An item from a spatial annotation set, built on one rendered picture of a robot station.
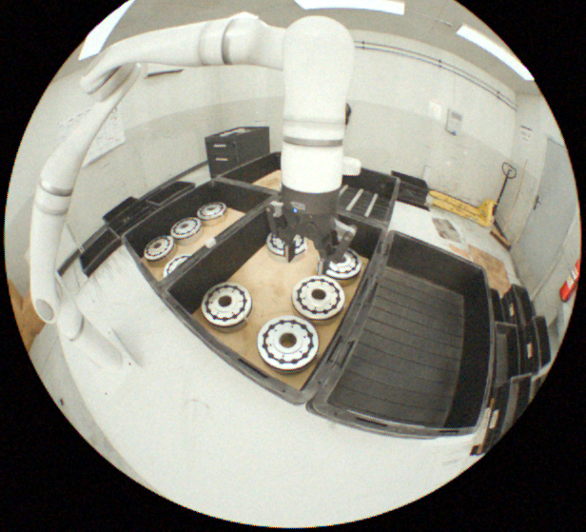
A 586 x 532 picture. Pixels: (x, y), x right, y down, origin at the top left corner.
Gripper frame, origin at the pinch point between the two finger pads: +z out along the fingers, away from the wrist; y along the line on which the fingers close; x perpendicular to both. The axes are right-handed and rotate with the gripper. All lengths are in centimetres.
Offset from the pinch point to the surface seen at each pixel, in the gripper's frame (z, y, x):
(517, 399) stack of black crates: 43, 132, 2
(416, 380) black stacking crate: 11.1, 28.9, -7.2
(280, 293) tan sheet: 11.3, -4.6, -1.6
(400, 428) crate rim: 1.0, 24.5, -18.5
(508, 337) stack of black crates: 53, 126, 50
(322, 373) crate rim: 1.2, 11.1, -14.9
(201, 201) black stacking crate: 7.0, -47.2, 10.7
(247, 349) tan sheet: 11.3, -2.1, -15.6
